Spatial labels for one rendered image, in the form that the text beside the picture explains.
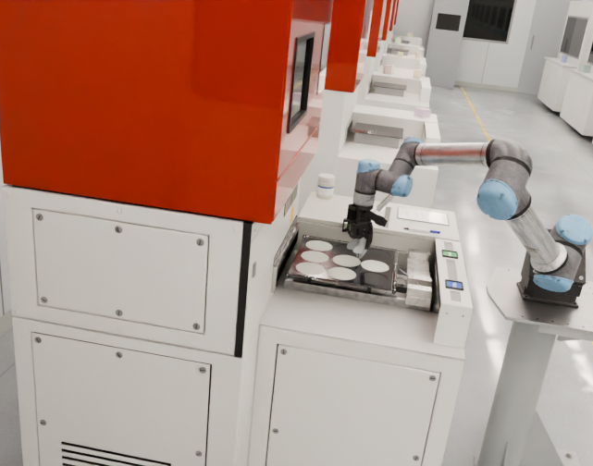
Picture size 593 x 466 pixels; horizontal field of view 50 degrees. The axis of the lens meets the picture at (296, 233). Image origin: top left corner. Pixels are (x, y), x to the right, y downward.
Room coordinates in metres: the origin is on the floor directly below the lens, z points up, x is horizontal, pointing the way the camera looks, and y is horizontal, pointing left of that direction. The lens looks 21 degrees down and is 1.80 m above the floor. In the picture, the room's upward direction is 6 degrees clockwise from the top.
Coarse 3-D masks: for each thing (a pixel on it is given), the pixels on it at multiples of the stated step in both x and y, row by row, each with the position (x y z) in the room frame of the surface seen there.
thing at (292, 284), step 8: (288, 280) 1.98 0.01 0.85; (296, 280) 1.99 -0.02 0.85; (296, 288) 1.98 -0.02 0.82; (304, 288) 1.97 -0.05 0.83; (312, 288) 1.97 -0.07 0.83; (320, 288) 1.97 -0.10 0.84; (328, 288) 1.96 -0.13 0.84; (336, 288) 1.96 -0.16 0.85; (344, 288) 1.96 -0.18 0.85; (352, 288) 1.97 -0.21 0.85; (336, 296) 1.96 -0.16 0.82; (344, 296) 1.96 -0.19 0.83; (352, 296) 1.95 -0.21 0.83; (360, 296) 1.95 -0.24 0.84; (368, 296) 1.94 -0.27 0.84; (376, 296) 1.94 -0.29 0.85; (384, 296) 1.94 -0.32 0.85; (392, 296) 1.95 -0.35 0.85; (392, 304) 1.93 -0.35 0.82; (400, 304) 1.93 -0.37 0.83; (408, 304) 1.93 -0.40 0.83
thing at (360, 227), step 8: (352, 208) 2.08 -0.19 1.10; (360, 208) 2.08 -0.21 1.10; (368, 208) 2.08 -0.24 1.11; (352, 216) 2.09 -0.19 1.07; (360, 216) 2.10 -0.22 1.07; (352, 224) 2.07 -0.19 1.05; (360, 224) 2.07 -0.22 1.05; (368, 224) 2.09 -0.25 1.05; (352, 232) 2.07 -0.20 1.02; (360, 232) 2.08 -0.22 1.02; (368, 232) 2.09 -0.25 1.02
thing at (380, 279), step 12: (324, 240) 2.26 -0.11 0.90; (300, 252) 2.12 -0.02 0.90; (324, 252) 2.14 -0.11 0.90; (336, 252) 2.15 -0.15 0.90; (348, 252) 2.17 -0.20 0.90; (372, 252) 2.19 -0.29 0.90; (384, 252) 2.20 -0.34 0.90; (324, 264) 2.04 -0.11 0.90; (336, 264) 2.05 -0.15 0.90; (360, 264) 2.07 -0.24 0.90; (324, 276) 1.94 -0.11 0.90; (360, 276) 1.97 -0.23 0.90; (372, 276) 1.98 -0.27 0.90; (384, 276) 1.99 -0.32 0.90
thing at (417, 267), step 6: (408, 258) 2.22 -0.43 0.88; (408, 264) 2.16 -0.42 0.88; (414, 264) 2.17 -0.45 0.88; (420, 264) 2.17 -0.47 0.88; (426, 264) 2.18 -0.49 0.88; (408, 270) 2.11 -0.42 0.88; (414, 270) 2.11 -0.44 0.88; (420, 270) 2.12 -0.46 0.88; (426, 270) 2.13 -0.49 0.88; (426, 276) 2.07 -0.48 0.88; (408, 300) 1.89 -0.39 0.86; (414, 300) 1.89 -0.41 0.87; (420, 300) 1.89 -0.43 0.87; (426, 300) 1.88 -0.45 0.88; (426, 306) 1.88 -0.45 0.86
